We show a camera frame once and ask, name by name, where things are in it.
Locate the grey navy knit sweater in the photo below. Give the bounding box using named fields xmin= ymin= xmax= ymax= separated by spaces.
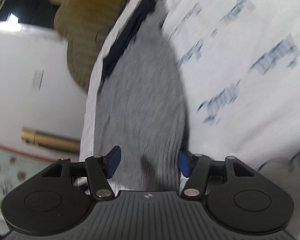
xmin=93 ymin=0 xmax=186 ymax=191

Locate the golden metal tube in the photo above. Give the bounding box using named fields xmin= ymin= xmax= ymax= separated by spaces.
xmin=21 ymin=127 xmax=80 ymax=154

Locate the white quilt with blue script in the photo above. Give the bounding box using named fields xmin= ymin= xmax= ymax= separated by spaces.
xmin=78 ymin=0 xmax=300 ymax=196

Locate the olive green upholstered headboard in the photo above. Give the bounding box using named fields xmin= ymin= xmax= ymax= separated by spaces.
xmin=50 ymin=0 xmax=128 ymax=92

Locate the dark window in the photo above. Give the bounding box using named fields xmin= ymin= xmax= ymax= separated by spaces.
xmin=0 ymin=0 xmax=58 ymax=29

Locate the wall socket pair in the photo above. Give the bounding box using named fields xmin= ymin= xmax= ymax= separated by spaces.
xmin=32 ymin=70 xmax=44 ymax=90

